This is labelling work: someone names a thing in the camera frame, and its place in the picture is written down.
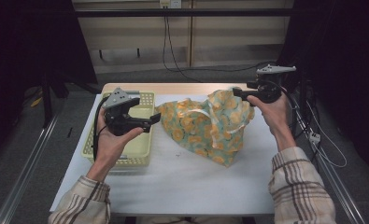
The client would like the black wall cable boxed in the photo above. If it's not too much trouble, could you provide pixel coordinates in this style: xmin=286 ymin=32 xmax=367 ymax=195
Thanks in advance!
xmin=162 ymin=15 xmax=203 ymax=83
xmin=164 ymin=15 xmax=278 ymax=74

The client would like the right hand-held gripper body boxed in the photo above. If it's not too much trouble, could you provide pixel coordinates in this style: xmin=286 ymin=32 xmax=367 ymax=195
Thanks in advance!
xmin=246 ymin=63 xmax=298 ymax=105

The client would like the black metal stand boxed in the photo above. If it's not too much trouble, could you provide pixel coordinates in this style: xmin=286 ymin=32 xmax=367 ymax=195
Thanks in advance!
xmin=39 ymin=70 xmax=69 ymax=129

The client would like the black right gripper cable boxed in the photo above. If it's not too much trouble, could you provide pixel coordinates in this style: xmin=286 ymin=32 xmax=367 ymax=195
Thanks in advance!
xmin=278 ymin=86 xmax=302 ymax=138

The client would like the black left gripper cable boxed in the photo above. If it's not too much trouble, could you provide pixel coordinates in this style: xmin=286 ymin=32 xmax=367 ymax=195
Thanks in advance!
xmin=92 ymin=95 xmax=110 ymax=161

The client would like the white foam table mat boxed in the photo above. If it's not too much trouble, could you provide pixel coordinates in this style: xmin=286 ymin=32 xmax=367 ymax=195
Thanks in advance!
xmin=50 ymin=92 xmax=281 ymax=216

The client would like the white wall outlet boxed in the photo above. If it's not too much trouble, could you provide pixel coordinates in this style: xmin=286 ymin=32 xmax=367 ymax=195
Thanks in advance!
xmin=159 ymin=0 xmax=183 ymax=9

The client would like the person's right hand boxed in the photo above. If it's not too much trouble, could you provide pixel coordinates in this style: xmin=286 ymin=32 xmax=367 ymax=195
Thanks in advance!
xmin=246 ymin=92 xmax=291 ymax=141

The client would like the white power strip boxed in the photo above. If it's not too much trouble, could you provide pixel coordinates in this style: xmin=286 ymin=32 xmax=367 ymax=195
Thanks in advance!
xmin=308 ymin=132 xmax=322 ymax=145

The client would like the person's left hand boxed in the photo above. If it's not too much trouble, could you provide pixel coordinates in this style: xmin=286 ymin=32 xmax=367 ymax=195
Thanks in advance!
xmin=93 ymin=106 xmax=145 ymax=176

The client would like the citrus print apron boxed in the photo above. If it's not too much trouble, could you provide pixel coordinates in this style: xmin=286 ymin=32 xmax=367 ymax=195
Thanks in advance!
xmin=155 ymin=87 xmax=256 ymax=168

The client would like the white power cable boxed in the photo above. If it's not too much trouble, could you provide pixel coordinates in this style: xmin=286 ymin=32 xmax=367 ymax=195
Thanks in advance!
xmin=305 ymin=101 xmax=348 ymax=169

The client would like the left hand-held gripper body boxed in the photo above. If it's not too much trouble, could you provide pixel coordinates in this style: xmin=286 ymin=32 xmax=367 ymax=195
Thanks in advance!
xmin=101 ymin=87 xmax=144 ymax=137

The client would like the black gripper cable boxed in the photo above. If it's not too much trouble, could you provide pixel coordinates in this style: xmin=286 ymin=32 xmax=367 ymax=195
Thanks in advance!
xmin=92 ymin=95 xmax=110 ymax=161
xmin=278 ymin=86 xmax=302 ymax=138

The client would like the metal floor rail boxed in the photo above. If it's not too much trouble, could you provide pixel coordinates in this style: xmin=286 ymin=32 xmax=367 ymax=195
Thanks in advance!
xmin=0 ymin=113 xmax=62 ymax=224
xmin=296 ymin=108 xmax=367 ymax=224

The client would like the pale yellow perforated plastic basket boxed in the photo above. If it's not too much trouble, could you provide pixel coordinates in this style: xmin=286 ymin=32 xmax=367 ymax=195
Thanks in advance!
xmin=81 ymin=91 xmax=156 ymax=167

